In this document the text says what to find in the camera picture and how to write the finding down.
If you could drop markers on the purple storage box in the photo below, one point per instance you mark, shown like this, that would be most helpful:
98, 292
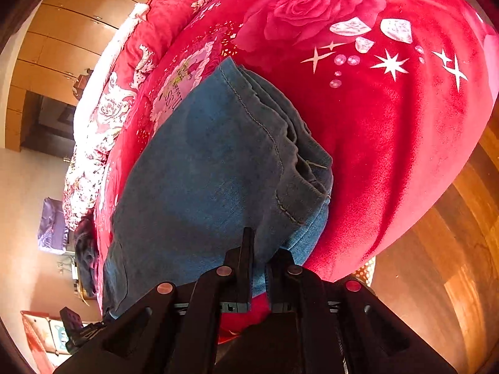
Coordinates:
52, 226

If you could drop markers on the red rose print blanket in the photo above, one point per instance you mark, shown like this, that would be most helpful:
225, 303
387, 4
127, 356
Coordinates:
370, 144

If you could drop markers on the wooden wardrobe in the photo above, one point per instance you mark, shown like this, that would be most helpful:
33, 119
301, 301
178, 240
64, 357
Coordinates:
58, 19

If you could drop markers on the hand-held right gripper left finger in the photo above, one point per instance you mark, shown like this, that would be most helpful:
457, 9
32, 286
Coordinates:
247, 251

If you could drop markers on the polka dot cloth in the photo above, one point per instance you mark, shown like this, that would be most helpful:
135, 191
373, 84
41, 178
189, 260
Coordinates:
366, 272

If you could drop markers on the dark cloth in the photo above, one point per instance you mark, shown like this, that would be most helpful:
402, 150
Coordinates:
87, 257

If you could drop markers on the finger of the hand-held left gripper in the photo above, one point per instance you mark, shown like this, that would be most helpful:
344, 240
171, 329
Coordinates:
71, 317

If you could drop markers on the blue denim pants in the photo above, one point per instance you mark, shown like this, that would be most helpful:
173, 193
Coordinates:
202, 171

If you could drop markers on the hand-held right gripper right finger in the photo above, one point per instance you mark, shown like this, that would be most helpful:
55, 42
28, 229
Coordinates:
277, 276

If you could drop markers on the floral quilt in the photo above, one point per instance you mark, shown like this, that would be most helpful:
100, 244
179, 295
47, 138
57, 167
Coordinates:
113, 113

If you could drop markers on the white fleece blanket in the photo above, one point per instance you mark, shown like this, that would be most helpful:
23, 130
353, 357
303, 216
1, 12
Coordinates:
97, 81

